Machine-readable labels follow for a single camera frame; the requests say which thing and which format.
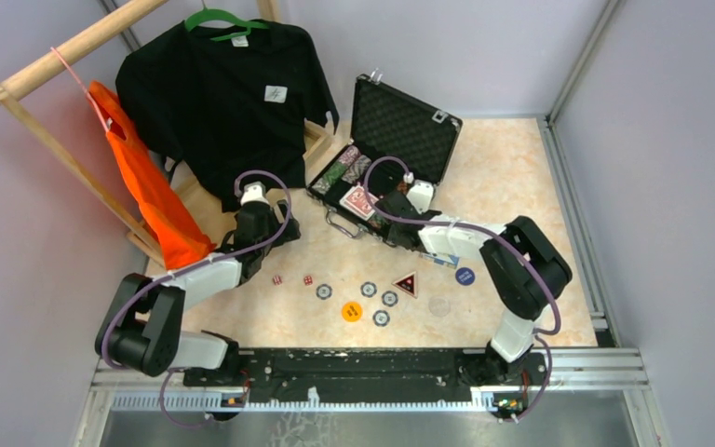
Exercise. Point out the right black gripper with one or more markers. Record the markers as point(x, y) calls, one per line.
point(392, 205)

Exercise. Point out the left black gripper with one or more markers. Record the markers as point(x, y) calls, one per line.
point(277, 221)

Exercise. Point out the black aluminium poker case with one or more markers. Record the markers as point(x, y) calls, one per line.
point(389, 122)

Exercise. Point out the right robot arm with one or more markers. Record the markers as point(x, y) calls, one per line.
point(527, 271)

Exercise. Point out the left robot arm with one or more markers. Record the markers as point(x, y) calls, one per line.
point(142, 329)

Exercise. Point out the red black triangle marker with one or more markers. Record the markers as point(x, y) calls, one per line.
point(408, 284)

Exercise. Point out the blue playing card box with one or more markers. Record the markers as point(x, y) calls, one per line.
point(446, 260)

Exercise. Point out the red playing card deck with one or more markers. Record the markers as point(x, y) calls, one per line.
point(359, 202)

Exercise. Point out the dark blue round button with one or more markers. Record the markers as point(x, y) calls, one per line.
point(465, 276)

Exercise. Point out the green grey chip stack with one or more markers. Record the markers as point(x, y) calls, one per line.
point(329, 177)

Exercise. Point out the clear round button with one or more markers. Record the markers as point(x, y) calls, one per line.
point(439, 307)

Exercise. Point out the purple blue chip stack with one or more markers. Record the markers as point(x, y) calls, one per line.
point(356, 164)

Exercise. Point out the blue poker chip bottom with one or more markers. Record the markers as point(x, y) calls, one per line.
point(381, 318)

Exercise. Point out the orange round dealer button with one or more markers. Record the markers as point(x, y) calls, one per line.
point(352, 312)

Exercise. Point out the black t-shirt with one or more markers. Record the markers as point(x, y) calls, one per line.
point(228, 102)

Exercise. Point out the wooden clothes rack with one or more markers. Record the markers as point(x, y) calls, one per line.
point(64, 182)

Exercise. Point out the green clothes hanger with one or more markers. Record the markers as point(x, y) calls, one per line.
point(214, 14)

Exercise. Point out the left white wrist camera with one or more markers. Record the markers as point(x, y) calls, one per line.
point(253, 193)

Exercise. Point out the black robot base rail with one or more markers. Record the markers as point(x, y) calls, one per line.
point(425, 375)

